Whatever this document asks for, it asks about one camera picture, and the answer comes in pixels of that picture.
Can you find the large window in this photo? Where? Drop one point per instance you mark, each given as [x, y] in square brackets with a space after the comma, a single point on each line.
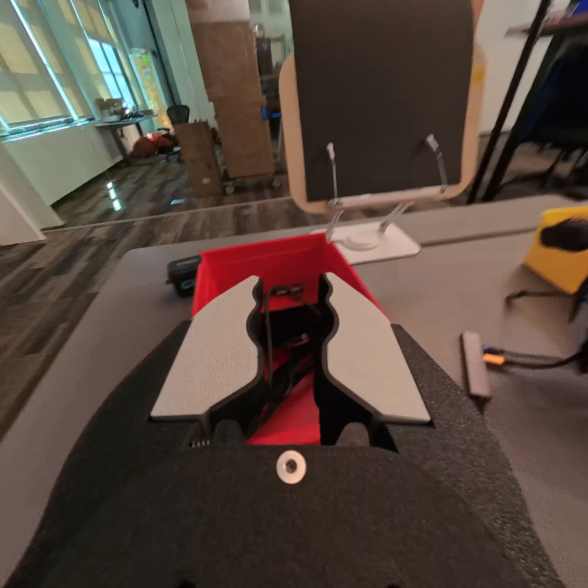
[46, 69]

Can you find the orange bags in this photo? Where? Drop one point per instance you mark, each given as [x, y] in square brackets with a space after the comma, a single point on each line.
[154, 144]

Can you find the blue fabric chair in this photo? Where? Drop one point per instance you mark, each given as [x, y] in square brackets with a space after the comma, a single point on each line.
[565, 92]

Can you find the yellow plastic bin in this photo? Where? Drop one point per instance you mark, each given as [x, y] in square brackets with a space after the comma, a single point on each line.
[551, 271]

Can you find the red plastic bin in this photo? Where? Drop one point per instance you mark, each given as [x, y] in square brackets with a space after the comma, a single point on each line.
[275, 262]

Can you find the black board wooden rim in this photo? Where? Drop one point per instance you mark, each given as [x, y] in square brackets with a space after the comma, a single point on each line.
[381, 92]

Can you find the black charger box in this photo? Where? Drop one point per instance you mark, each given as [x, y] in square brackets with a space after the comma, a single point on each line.
[183, 275]

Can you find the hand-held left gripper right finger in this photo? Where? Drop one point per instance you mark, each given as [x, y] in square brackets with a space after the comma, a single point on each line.
[367, 363]

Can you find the black floor stand pole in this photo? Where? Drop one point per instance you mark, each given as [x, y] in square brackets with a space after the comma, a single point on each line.
[510, 101]

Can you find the black office chair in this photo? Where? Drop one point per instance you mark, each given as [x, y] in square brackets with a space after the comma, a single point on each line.
[178, 115]

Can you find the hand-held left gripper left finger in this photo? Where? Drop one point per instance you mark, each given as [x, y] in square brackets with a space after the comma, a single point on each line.
[211, 363]

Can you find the grey usb hub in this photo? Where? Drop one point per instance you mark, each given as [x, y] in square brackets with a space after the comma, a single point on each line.
[475, 367]

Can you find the cardboard boxes stack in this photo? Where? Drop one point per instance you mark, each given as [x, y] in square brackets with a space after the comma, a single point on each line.
[239, 115]

